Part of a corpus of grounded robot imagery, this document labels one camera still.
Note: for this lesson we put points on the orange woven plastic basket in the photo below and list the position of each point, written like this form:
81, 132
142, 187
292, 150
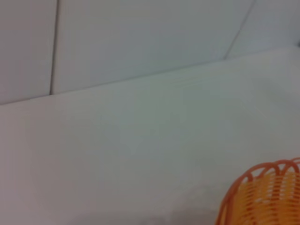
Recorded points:
269, 199

